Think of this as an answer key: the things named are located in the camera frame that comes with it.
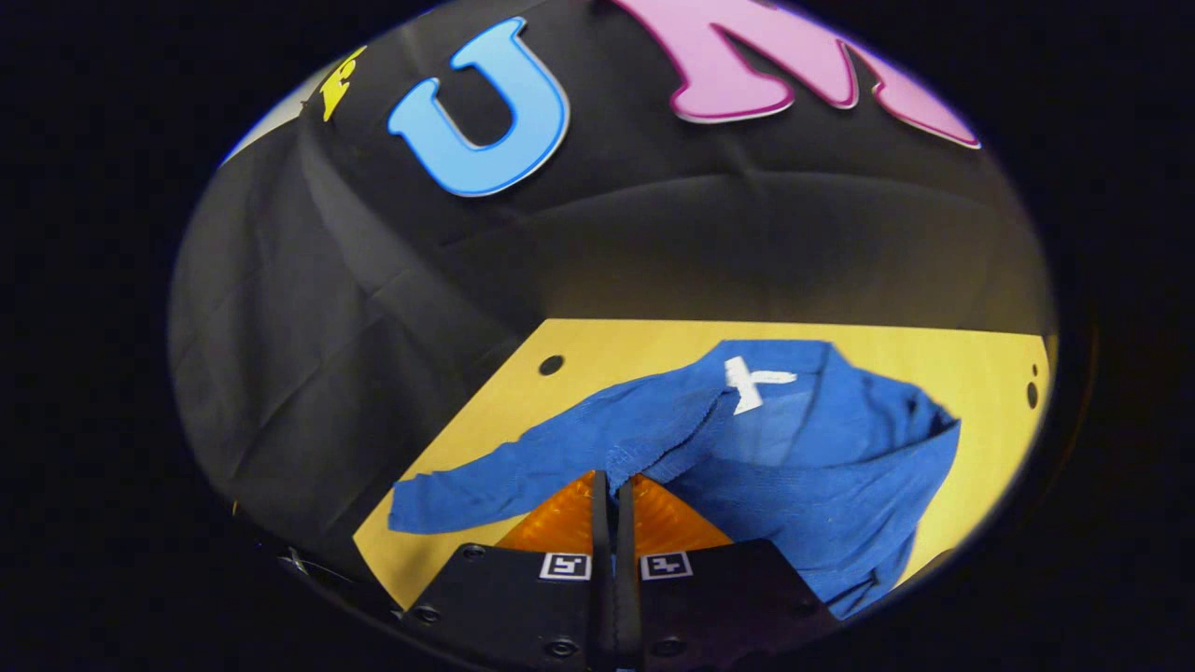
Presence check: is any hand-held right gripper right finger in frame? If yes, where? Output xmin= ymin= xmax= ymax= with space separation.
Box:
xmin=615 ymin=473 xmax=843 ymax=672

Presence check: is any black backdrop cloth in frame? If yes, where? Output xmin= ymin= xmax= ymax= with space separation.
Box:
xmin=168 ymin=0 xmax=1058 ymax=584

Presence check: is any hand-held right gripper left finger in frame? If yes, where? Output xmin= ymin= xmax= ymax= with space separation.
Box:
xmin=400 ymin=470 xmax=614 ymax=672

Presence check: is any blue knitted button cardigan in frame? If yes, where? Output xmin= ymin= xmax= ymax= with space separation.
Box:
xmin=387 ymin=339 xmax=963 ymax=621

